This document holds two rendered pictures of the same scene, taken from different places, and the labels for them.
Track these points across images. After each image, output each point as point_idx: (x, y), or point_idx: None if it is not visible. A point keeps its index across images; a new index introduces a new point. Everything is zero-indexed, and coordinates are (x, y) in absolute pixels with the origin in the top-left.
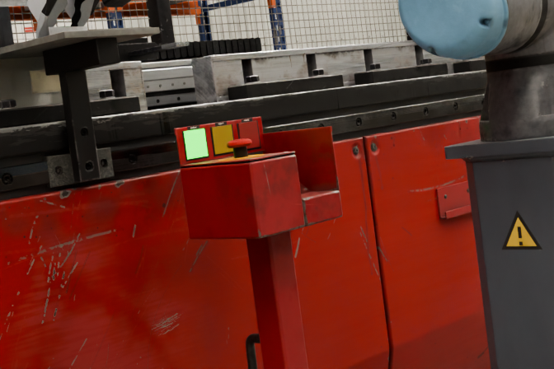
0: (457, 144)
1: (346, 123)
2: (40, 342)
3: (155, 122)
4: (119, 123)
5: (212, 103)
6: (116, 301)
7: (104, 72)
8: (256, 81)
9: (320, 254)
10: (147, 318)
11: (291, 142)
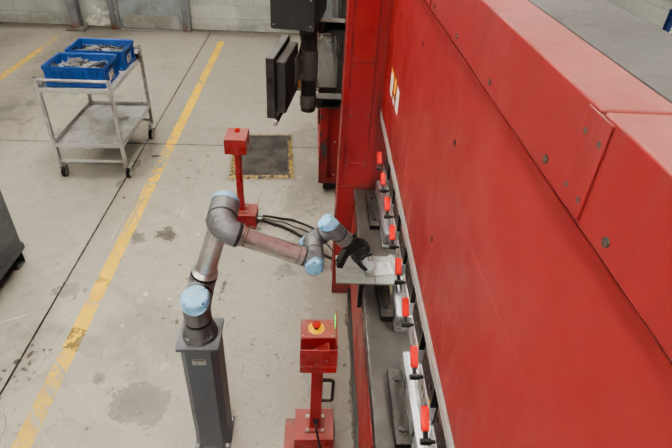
0: (221, 321)
1: (372, 437)
2: (356, 319)
3: (364, 319)
4: (363, 305)
5: (367, 341)
6: (358, 338)
7: (394, 303)
8: (392, 379)
9: (364, 440)
10: (358, 354)
11: (321, 353)
